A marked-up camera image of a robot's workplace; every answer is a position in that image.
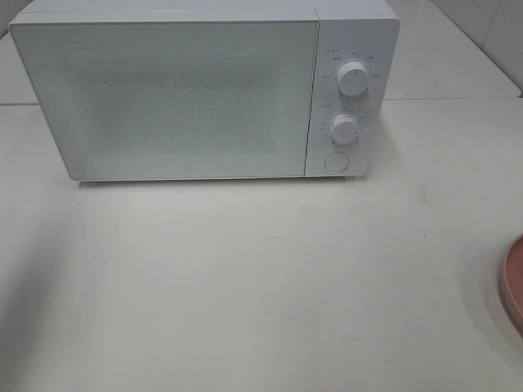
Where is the white timer knob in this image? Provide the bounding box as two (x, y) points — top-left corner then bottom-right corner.
(329, 114), (360, 145)

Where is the white microwave oven body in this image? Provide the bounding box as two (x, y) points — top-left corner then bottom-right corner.
(9, 1), (400, 178)

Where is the white microwave door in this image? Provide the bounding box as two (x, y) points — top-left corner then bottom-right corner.
(12, 21), (317, 180)

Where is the upper white power knob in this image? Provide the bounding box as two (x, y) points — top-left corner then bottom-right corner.
(336, 59), (370, 96)

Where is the round white door button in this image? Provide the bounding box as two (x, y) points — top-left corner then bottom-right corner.
(324, 152), (350, 172)

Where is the pink round plate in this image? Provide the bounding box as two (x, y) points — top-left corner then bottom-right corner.
(499, 235), (522, 335)

